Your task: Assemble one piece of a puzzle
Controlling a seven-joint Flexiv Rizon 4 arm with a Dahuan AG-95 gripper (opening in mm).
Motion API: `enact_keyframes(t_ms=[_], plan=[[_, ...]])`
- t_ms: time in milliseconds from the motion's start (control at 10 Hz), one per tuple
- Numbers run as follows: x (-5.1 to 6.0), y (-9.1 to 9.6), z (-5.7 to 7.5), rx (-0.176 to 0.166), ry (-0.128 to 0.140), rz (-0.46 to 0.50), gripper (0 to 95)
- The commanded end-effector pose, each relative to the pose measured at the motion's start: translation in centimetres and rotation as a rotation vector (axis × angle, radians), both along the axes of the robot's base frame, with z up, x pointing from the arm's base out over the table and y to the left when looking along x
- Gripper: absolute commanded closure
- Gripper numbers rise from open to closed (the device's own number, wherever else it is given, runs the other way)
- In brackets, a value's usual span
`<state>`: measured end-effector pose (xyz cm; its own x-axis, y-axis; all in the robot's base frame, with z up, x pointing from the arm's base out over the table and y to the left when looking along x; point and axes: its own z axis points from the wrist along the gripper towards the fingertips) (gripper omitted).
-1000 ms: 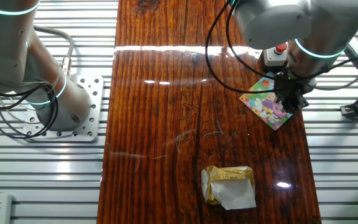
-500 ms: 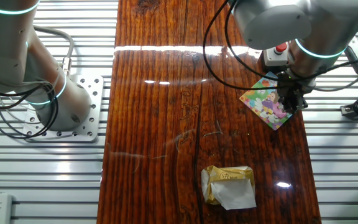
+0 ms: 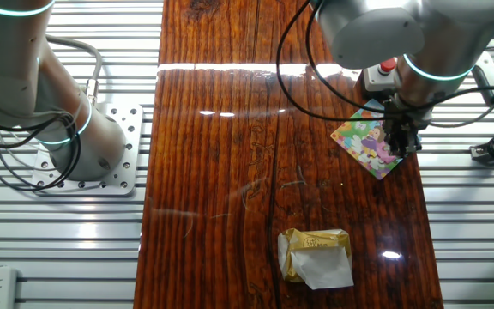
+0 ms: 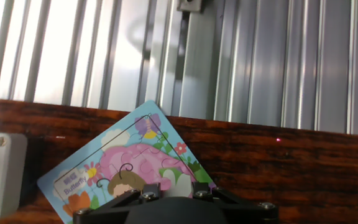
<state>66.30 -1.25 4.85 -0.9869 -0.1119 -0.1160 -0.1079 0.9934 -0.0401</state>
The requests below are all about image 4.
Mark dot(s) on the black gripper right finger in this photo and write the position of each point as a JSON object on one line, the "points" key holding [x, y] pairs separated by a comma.
{"points": [[247, 210]]}

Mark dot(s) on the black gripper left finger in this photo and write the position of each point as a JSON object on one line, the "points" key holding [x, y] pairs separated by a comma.
{"points": [[117, 205]]}

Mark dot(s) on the white green jigsaw puzzle piece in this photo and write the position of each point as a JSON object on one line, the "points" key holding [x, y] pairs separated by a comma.
{"points": [[179, 183]]}

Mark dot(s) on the grey box with red button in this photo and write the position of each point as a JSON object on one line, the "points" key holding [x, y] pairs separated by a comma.
{"points": [[2, 174]]}

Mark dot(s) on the small metal corner bracket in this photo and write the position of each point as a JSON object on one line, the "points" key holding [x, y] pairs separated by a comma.
{"points": [[190, 4]]}

